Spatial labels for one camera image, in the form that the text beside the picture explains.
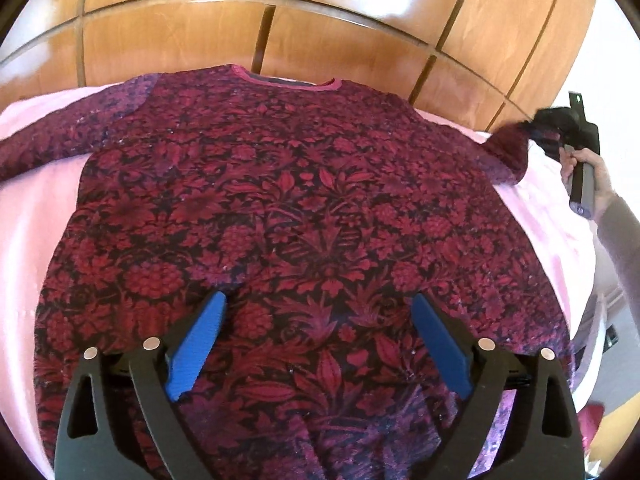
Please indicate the person's right hand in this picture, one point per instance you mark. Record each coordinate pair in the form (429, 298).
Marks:
(604, 185)

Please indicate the red cloth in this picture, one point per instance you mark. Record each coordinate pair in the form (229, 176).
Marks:
(593, 425)

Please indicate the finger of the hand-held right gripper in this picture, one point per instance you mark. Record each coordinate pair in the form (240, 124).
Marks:
(552, 119)
(551, 144)

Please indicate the red floral sweater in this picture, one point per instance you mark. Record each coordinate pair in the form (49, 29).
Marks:
(300, 220)

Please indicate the pink bed sheet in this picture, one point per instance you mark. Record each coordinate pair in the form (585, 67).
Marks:
(40, 230)

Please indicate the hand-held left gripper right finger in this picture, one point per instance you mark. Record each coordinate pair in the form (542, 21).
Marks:
(440, 345)

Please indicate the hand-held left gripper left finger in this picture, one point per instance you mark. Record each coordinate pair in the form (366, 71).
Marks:
(197, 345)

